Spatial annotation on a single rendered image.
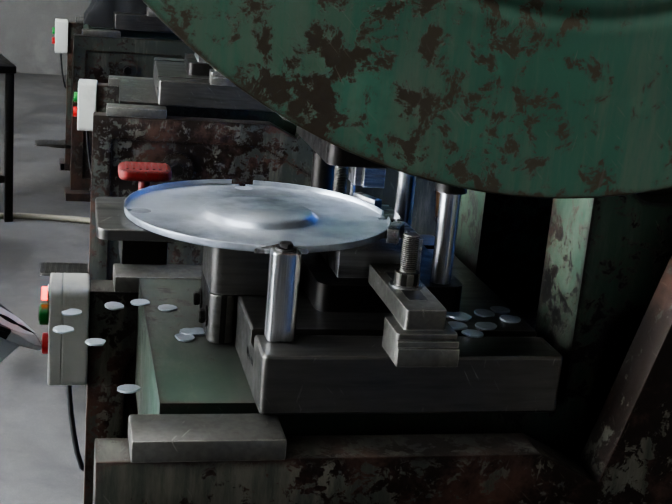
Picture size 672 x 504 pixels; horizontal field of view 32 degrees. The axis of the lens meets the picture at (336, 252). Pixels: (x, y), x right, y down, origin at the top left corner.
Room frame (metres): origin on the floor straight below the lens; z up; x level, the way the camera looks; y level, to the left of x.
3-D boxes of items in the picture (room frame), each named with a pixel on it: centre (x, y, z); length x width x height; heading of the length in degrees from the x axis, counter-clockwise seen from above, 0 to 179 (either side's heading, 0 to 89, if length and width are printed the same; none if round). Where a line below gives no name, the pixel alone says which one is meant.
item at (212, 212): (1.23, 0.09, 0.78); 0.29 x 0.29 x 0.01
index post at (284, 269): (1.05, 0.05, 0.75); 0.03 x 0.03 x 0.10; 14
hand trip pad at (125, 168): (1.52, 0.27, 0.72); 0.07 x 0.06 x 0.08; 104
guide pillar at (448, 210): (1.19, -0.11, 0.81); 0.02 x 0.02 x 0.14
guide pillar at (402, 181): (1.35, -0.08, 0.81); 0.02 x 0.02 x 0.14
